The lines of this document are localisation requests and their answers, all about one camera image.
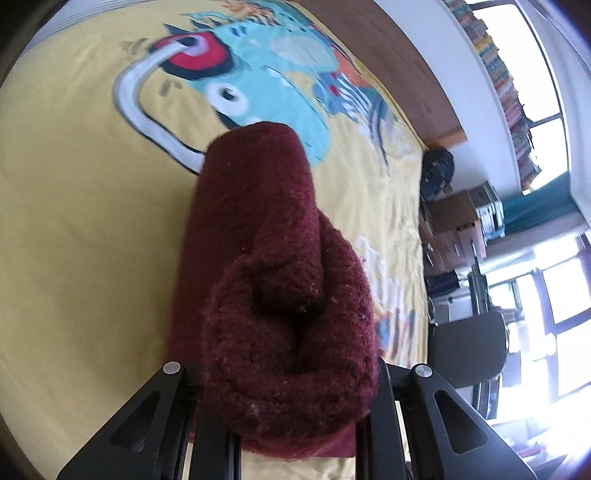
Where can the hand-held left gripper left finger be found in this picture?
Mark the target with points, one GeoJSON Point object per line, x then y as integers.
{"type": "Point", "coordinates": [212, 461]}

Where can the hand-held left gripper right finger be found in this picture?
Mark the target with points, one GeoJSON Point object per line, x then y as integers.
{"type": "Point", "coordinates": [369, 454]}

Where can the maroon knitted sweater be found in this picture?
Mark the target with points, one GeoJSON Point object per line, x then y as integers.
{"type": "Point", "coordinates": [277, 277]}

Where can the black office chair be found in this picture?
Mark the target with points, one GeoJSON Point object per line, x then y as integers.
{"type": "Point", "coordinates": [466, 346]}

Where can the black bag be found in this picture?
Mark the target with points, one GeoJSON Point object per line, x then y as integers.
{"type": "Point", "coordinates": [441, 282]}

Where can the wooden drawer cabinet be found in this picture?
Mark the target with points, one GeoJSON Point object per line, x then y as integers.
{"type": "Point", "coordinates": [455, 230]}

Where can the window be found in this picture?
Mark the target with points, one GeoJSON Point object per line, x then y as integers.
{"type": "Point", "coordinates": [563, 286]}

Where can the yellow printed bedspread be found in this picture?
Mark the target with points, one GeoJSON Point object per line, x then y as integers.
{"type": "Point", "coordinates": [69, 230]}

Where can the grey printer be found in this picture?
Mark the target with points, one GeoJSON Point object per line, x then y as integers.
{"type": "Point", "coordinates": [487, 207]}

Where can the black backpack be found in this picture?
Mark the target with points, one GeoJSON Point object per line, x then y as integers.
{"type": "Point", "coordinates": [436, 173]}

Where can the teal curtain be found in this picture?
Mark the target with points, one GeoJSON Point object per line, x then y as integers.
{"type": "Point", "coordinates": [535, 207]}

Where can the wooden headboard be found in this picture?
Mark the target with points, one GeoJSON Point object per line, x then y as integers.
{"type": "Point", "coordinates": [401, 69]}

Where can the row of books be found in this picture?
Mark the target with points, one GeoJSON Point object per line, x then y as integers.
{"type": "Point", "coordinates": [508, 92]}

